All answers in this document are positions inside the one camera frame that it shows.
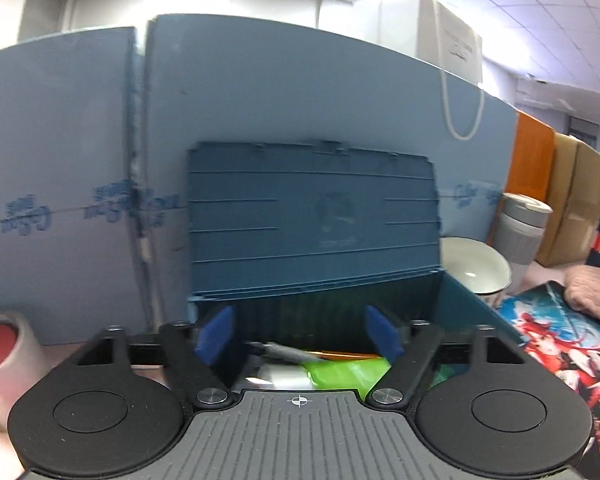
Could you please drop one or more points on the blue plastic storage box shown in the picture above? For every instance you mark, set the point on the blue plastic storage box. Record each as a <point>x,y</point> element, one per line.
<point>305,220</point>

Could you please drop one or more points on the blue foam board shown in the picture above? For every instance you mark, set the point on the blue foam board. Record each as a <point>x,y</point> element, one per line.
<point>55,135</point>
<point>280,85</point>

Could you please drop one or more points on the white ceramic bowl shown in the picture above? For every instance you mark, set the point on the white ceramic bowl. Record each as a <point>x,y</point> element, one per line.
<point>471,260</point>

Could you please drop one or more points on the grey insulated tumbler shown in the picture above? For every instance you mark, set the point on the grey insulated tumbler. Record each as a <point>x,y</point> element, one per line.
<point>517,240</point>

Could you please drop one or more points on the printed desk mat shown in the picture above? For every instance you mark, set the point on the printed desk mat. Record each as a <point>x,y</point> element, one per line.
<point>555,345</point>

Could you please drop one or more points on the silver foil packet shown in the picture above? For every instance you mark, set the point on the silver foil packet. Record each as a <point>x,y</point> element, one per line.
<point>290,352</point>

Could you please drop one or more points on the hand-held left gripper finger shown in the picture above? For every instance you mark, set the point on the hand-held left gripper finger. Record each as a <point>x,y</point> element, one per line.
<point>384,335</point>

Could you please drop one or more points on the clear tape roll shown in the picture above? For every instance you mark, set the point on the clear tape roll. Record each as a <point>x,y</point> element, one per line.
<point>26,355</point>

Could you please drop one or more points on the orange board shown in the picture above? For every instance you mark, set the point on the orange board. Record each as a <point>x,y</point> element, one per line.
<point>532,160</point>

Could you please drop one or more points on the large cardboard box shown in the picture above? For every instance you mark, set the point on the large cardboard box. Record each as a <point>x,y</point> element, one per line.
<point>575,200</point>

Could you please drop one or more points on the white paper bag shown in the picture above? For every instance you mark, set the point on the white paper bag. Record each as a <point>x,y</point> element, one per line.
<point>447,35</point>

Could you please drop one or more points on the orange pencil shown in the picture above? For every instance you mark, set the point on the orange pencil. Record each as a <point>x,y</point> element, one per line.
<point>350,355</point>

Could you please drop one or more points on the pink fluffy cloth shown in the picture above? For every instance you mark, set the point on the pink fluffy cloth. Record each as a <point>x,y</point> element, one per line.
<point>595,290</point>

